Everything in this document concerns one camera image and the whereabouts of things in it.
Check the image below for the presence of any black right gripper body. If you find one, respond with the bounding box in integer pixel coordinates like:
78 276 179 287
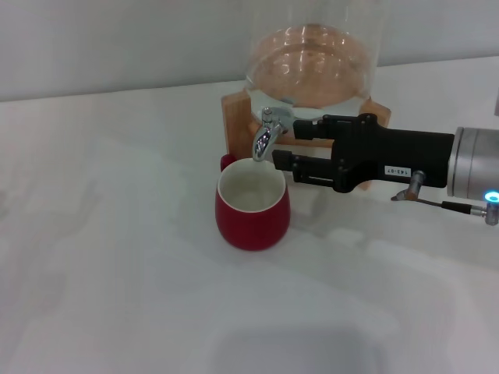
331 113 456 194

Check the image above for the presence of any chrome faucet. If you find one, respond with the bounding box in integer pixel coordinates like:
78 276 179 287
252 107 292 163

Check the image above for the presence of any red ceramic cup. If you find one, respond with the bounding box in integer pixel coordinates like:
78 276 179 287
214 153 292 252

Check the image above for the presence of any glass water dispenser jar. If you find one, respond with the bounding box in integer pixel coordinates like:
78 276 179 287
244 0 385 138

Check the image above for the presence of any wooden dispenser stand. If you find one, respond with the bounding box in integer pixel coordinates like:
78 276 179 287
221 93 391 192

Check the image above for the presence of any metal plug cable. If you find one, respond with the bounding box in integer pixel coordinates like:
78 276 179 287
391 169 499 227

